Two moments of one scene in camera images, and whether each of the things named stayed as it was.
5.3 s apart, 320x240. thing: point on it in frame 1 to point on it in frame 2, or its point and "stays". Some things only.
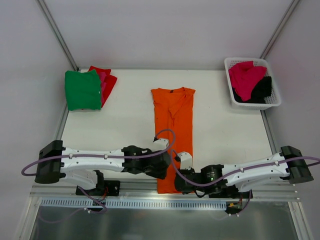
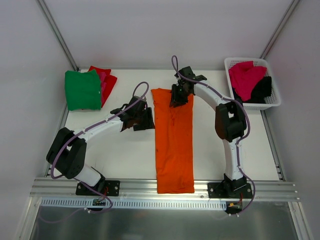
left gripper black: x=163 y=165 to x=144 y=119
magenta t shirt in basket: x=243 y=75 stays
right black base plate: x=233 y=193 stays
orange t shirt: x=174 y=111 stays
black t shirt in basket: x=261 y=91 stays
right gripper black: x=181 y=181 to x=178 y=94
